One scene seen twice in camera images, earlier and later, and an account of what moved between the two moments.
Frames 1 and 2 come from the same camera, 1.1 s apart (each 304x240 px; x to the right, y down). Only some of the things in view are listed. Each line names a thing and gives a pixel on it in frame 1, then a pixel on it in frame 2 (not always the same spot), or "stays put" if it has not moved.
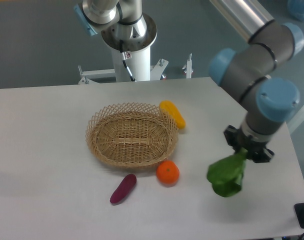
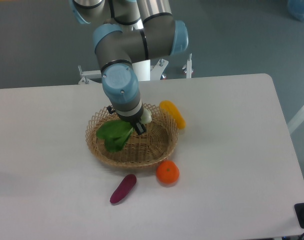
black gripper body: [256, 150] to [131, 120]
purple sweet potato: [123, 189] stays put
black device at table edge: [303, 212] stays put
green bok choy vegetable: [226, 175] to [116, 134]
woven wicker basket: [131, 134] stays put
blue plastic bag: [300, 9] stays put
